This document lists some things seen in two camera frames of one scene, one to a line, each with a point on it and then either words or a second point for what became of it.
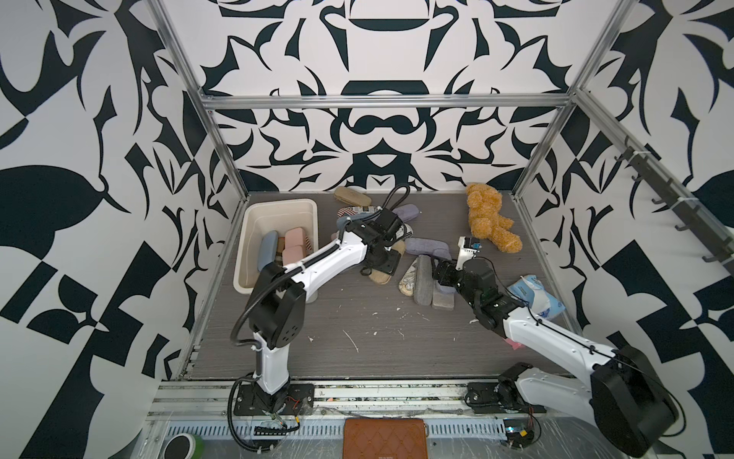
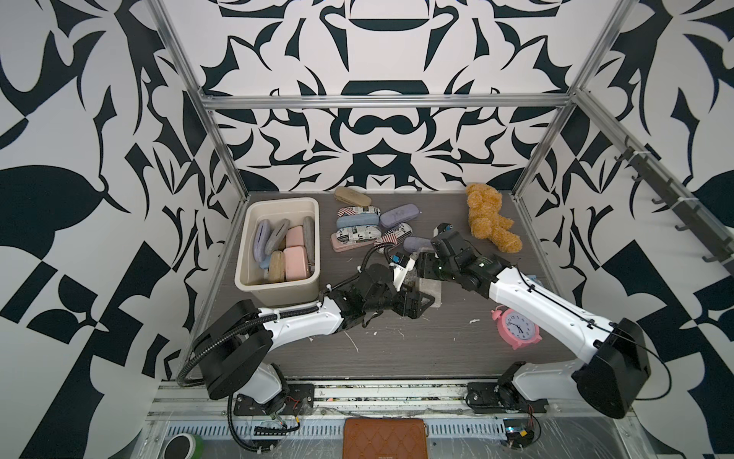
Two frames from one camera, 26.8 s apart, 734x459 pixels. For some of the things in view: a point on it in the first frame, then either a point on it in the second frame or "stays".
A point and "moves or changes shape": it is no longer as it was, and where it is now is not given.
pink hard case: [293, 254] stays
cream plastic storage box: [259, 217] stays
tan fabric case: [353, 196] stays
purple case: [443, 289] to [261, 233]
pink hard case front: [294, 237] stays
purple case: [406, 212] stays
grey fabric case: [423, 280] moves or changes shape
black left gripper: [390, 263] to [412, 310]
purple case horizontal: [420, 246] stays
